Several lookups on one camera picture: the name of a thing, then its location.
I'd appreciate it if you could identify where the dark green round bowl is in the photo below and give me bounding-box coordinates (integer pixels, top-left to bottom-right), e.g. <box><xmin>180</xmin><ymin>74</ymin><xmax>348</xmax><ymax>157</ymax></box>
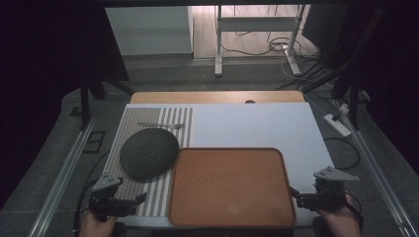
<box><xmin>119</xmin><ymin>126</ymin><xmax>181</xmax><ymax>181</ymax></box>

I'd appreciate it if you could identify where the black rectangular floor frame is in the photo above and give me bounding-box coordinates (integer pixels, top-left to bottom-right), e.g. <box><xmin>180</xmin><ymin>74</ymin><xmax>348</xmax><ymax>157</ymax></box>
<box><xmin>82</xmin><ymin>130</ymin><xmax>107</xmax><ymax>154</ymax></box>

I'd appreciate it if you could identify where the white desk frame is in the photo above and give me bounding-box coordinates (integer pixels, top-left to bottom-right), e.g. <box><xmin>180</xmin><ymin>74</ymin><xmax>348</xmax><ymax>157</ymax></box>
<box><xmin>213</xmin><ymin>4</ymin><xmax>308</xmax><ymax>78</ymax></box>

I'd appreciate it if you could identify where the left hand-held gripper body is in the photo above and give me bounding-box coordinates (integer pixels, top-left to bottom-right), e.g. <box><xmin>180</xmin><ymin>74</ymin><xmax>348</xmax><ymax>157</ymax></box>
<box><xmin>88</xmin><ymin>173</ymin><xmax>130</xmax><ymax>222</ymax></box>

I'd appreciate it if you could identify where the aluminium floor rail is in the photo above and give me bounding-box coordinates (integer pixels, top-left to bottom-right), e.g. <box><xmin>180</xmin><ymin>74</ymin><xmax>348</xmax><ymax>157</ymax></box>
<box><xmin>27</xmin><ymin>114</ymin><xmax>97</xmax><ymax>237</ymax></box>
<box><xmin>348</xmin><ymin>123</ymin><xmax>419</xmax><ymax>237</ymax></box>

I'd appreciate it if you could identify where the white power strip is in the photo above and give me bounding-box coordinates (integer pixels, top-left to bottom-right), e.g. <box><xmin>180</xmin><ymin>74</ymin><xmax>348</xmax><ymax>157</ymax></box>
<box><xmin>322</xmin><ymin>113</ymin><xmax>353</xmax><ymax>138</ymax></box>

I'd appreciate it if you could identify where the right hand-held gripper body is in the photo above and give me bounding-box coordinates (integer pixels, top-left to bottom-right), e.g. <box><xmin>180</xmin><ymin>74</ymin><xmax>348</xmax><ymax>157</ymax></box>
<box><xmin>305</xmin><ymin>166</ymin><xmax>361</xmax><ymax>212</ymax></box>

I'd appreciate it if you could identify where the white board sheet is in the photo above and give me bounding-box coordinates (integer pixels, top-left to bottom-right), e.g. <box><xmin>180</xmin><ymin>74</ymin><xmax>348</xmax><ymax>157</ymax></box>
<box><xmin>104</xmin><ymin>102</ymin><xmax>334</xmax><ymax>229</ymax></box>

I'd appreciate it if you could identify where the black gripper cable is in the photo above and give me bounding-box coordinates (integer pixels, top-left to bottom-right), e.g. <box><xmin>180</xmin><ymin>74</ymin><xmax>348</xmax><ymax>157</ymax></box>
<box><xmin>72</xmin><ymin>148</ymin><xmax>112</xmax><ymax>233</ymax></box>
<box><xmin>343</xmin><ymin>190</ymin><xmax>365</xmax><ymax>221</ymax></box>

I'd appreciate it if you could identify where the black floor cable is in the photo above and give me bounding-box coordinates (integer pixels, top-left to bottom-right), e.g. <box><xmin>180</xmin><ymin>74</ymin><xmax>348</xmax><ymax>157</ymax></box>
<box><xmin>323</xmin><ymin>136</ymin><xmax>361</xmax><ymax>171</ymax></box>

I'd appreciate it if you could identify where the person's right hand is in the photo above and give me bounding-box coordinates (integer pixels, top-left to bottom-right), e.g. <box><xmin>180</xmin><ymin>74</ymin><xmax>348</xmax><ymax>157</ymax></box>
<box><xmin>316</xmin><ymin>197</ymin><xmax>364</xmax><ymax>237</ymax></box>

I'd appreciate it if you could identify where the striped grey white placemat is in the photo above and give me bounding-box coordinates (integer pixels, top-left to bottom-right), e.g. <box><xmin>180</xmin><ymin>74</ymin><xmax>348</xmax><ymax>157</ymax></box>
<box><xmin>101</xmin><ymin>106</ymin><xmax>194</xmax><ymax>218</ymax></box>

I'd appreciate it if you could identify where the tangle of floor cables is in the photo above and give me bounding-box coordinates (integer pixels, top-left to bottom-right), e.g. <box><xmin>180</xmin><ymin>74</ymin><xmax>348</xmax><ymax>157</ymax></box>
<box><xmin>219</xmin><ymin>4</ymin><xmax>325</xmax><ymax>63</ymax></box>

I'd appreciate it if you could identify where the person's left hand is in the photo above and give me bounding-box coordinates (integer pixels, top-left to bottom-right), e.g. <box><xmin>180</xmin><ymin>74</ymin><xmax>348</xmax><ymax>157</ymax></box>
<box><xmin>78</xmin><ymin>209</ymin><xmax>119</xmax><ymax>237</ymax></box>

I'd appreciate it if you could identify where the white cabinet panel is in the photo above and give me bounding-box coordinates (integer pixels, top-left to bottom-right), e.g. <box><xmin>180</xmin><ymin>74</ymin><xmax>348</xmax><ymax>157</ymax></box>
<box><xmin>105</xmin><ymin>6</ymin><xmax>195</xmax><ymax>56</ymax></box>

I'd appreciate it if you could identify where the black stand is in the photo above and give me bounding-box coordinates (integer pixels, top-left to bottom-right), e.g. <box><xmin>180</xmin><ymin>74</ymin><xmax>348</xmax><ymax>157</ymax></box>
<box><xmin>78</xmin><ymin>62</ymin><xmax>136</xmax><ymax>131</ymax></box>
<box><xmin>300</xmin><ymin>6</ymin><xmax>388</xmax><ymax>131</ymax></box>

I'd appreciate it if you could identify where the brown wooden tray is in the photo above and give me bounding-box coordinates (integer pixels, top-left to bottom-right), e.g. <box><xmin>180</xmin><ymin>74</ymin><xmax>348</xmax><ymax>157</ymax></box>
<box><xmin>168</xmin><ymin>146</ymin><xmax>296</xmax><ymax>229</ymax></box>

